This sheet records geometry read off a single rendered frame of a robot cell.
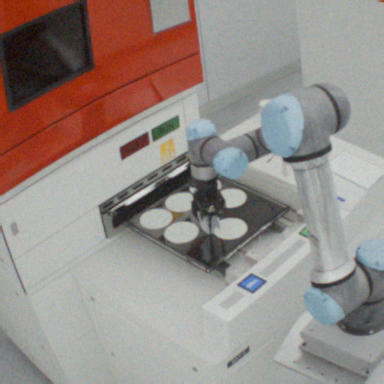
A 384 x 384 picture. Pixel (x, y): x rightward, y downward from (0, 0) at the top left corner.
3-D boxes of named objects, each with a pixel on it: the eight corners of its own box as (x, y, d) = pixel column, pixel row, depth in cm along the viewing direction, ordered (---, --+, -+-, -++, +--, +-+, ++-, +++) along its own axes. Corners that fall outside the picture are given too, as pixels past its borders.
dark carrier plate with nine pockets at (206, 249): (127, 222, 193) (127, 220, 193) (205, 172, 212) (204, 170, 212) (208, 268, 172) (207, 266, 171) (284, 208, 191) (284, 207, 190)
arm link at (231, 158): (259, 143, 154) (233, 127, 162) (222, 158, 150) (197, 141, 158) (261, 169, 159) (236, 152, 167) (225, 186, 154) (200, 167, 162)
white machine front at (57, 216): (24, 293, 178) (-12, 191, 156) (201, 178, 223) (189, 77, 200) (29, 297, 176) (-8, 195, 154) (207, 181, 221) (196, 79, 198)
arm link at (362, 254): (397, 285, 140) (406, 247, 132) (365, 312, 134) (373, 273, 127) (371, 265, 148) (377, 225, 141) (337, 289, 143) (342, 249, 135)
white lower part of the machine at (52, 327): (9, 342, 267) (-47, 215, 221) (120, 269, 311) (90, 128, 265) (91, 422, 223) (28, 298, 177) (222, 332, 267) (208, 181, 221)
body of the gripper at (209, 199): (201, 223, 172) (197, 187, 166) (192, 206, 179) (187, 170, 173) (228, 216, 174) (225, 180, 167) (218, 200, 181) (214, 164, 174)
